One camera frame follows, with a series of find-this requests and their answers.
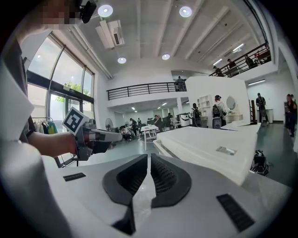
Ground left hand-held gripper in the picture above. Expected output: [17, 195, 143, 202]
[61, 106, 123, 161]

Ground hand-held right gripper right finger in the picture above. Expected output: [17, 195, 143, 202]
[150, 153, 291, 238]

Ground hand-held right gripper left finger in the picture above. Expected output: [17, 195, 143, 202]
[50, 153, 149, 238]

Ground white oven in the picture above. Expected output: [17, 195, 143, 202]
[153, 125, 259, 186]

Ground person's left forearm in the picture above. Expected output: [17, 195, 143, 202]
[27, 130, 79, 156]

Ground white wooden table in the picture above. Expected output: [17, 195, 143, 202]
[140, 125, 159, 151]

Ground clothes rack with garments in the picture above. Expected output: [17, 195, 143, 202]
[31, 117, 59, 135]

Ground black balcony railing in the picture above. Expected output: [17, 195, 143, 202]
[208, 43, 272, 78]
[106, 81, 187, 101]

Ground grey marble table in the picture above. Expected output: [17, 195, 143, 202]
[242, 171, 294, 198]

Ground black backpack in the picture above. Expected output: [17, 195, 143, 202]
[251, 150, 271, 176]

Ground white grey wheeled machine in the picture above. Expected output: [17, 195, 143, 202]
[180, 113, 193, 127]

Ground white table black legs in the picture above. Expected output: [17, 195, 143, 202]
[220, 121, 262, 132]

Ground ceiling air conditioner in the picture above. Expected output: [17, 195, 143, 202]
[95, 20, 125, 50]

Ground person's head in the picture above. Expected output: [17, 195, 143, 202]
[16, 0, 82, 48]

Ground white wall shelf unit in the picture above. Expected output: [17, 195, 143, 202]
[197, 94, 213, 117]

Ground black head-worn camera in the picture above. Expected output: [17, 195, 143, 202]
[79, 0, 97, 24]

